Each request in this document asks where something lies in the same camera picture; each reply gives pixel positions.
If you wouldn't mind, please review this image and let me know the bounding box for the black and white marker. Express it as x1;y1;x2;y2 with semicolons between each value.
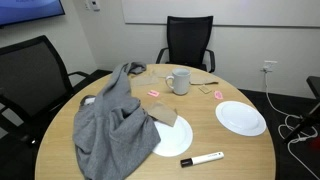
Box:
180;151;225;168

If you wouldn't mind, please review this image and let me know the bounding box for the white ceramic mug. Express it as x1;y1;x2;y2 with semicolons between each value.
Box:
165;67;192;96

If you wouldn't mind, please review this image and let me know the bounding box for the pink sugar packet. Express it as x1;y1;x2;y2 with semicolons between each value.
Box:
147;89;161;98
213;90;224;101

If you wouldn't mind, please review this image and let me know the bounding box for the brown paper napkin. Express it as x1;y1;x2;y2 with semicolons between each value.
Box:
189;72;219;86
143;101;179;128
131;74;160;87

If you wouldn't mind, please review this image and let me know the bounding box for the brown sugar packet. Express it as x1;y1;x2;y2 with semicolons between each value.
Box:
198;85;213;95

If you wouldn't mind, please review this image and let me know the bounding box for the white plate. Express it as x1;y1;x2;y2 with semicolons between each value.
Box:
151;114;194;158
215;100;268;137

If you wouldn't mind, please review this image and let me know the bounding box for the black mesh office chair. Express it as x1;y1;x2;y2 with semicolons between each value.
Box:
0;34;113;148
155;15;216;74

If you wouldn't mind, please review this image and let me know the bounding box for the grey sweater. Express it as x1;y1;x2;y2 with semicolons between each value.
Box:
72;61;162;180

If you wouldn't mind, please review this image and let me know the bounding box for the black tripod stand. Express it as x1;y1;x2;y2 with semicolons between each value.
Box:
283;75;320;144

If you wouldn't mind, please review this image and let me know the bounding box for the white wall whiteboard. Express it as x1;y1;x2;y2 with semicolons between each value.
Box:
121;0;320;28

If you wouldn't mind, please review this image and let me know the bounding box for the white power cable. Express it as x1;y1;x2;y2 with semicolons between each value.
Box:
264;68;320;180

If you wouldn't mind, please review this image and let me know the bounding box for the white wall thermostat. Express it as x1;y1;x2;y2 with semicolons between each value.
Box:
89;0;101;12

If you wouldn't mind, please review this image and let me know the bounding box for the white wall power outlet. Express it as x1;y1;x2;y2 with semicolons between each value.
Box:
262;60;278;73

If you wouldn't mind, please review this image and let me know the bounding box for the wall mounted tv screen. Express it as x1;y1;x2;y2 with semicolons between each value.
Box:
0;0;66;28

